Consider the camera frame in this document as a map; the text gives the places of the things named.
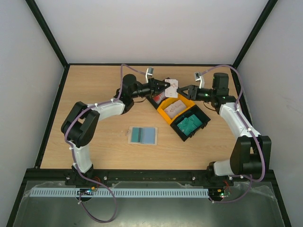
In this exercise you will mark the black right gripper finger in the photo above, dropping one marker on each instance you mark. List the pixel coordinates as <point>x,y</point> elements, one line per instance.
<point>186,93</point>
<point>186,89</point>

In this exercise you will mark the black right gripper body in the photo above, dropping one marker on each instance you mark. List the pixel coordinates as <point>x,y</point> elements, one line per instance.
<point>193,92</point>

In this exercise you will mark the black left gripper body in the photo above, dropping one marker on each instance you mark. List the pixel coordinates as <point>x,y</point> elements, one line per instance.
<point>148,91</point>

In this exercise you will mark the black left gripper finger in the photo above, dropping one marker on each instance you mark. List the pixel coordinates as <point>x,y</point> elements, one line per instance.
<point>161,94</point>
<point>161,83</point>

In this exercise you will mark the pink blossom VIP card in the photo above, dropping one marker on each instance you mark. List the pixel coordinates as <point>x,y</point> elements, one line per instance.
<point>171,91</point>

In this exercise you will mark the teal VIP credit card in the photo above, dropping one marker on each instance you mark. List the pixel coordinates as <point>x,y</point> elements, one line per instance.
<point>136,135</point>

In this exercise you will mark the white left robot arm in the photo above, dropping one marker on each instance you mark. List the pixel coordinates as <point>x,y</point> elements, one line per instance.
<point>80,124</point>

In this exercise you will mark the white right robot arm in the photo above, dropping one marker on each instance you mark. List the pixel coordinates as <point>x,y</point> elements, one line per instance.
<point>252,150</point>

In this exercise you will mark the red patterned white card stack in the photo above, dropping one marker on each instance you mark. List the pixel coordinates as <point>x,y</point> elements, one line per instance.
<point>159,98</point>

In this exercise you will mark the black bin with red cards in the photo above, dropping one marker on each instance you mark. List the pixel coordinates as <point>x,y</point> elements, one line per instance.
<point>150,99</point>

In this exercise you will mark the black bin with teal cards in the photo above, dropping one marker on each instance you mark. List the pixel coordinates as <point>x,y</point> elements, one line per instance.
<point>193,110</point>

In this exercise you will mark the pink patterned white card stack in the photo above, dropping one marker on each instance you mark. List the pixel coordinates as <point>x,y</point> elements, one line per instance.
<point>175,108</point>

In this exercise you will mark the teal card stack in bin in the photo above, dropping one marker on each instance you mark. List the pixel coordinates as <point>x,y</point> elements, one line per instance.
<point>189,124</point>

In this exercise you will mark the yellow middle bin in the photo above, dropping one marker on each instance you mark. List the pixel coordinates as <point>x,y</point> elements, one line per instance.
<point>169,101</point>

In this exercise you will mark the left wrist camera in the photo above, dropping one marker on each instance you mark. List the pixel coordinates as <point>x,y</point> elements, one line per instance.
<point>149,74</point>

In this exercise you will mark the white slotted cable duct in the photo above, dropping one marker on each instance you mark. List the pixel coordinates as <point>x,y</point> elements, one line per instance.
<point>120,193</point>

